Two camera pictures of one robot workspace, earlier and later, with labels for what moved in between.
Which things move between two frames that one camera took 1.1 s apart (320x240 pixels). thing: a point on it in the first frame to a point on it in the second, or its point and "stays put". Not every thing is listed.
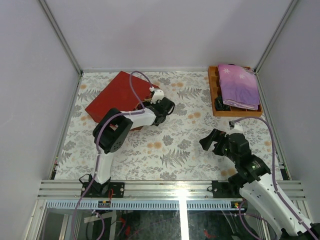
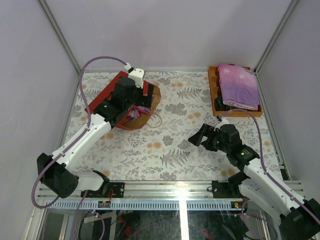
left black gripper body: x=152 y=107 to x=146 y=97
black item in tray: x=219 y=105 stays put
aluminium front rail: x=158 y=189 stays put
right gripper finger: x=206 y=142 to x=196 y=139
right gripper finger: x=217 y=136 to x=208 y=131
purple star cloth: x=239 y=86 stays put
